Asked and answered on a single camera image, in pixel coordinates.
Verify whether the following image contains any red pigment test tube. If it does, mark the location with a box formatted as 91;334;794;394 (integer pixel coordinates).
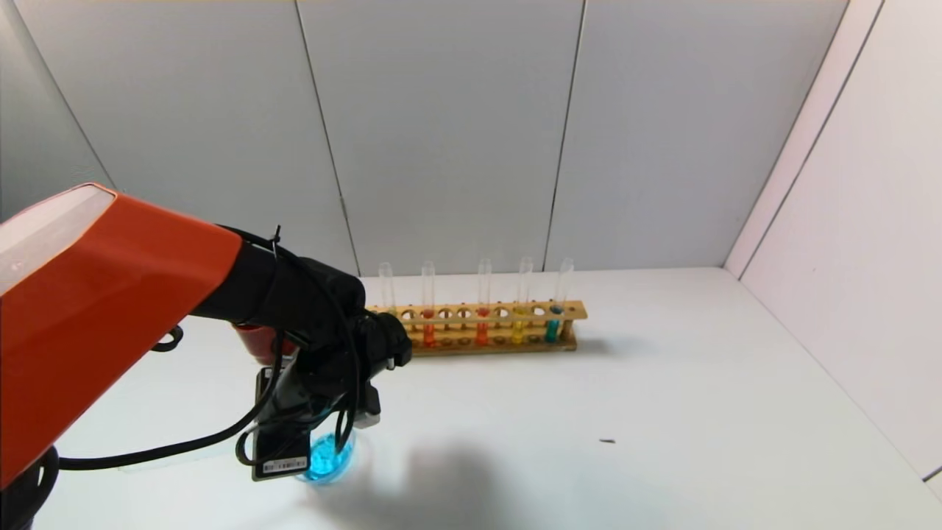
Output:
475;258;492;347
421;261;437;348

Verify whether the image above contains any clear glass beaker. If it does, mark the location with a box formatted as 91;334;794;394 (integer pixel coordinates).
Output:
294;428;360;485

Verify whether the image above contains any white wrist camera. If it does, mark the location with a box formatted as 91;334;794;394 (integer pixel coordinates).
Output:
356;386;383;430

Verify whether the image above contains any wooden test tube rack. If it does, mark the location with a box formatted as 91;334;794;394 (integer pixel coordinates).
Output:
368;300;588;357

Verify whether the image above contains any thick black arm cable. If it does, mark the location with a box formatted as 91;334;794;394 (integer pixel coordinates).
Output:
57;331;288;472

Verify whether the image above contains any dark red plastic cup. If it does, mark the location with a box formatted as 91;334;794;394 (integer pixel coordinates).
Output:
233;322;297;366

